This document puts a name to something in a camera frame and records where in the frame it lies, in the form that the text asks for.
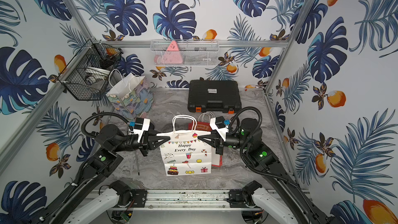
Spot red paper bag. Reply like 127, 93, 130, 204
188, 111, 224, 169

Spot white happy paper bag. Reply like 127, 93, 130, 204
157, 115, 212, 177

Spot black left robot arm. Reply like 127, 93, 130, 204
27, 112, 170, 224

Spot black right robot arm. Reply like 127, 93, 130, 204
198, 106, 339, 224

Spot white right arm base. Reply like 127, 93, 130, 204
242, 181, 298, 224

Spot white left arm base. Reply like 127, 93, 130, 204
63, 180, 132, 224

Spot floral paper bag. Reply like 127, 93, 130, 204
106, 69, 154, 121

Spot black tool case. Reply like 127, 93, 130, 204
188, 80, 242, 114

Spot pink triangle item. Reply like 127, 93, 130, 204
158, 40, 183, 65

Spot orange handled screwdriver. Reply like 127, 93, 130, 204
135, 150, 140, 176

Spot aluminium linear rail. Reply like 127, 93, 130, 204
90, 188, 312, 211

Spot white mesh wall shelf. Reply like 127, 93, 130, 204
150, 39, 220, 66

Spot black wire basket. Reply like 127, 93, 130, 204
57, 39, 123, 101

